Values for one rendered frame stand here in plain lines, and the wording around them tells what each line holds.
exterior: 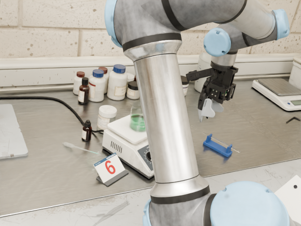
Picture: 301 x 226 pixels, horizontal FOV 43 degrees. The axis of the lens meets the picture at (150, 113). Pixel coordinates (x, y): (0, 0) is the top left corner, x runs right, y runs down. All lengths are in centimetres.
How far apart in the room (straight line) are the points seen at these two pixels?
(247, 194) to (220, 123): 84
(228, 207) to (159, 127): 19
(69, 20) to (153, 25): 83
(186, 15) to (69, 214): 56
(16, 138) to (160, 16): 68
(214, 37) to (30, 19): 71
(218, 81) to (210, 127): 27
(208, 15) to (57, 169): 63
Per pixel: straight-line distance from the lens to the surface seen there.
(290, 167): 138
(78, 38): 154
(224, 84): 122
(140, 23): 70
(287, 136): 157
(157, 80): 70
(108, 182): 108
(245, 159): 133
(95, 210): 100
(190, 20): 69
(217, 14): 71
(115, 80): 147
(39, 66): 149
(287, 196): 92
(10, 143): 120
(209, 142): 134
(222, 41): 105
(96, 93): 145
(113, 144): 116
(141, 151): 111
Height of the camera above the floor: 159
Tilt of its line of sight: 28 degrees down
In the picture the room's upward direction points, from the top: 11 degrees clockwise
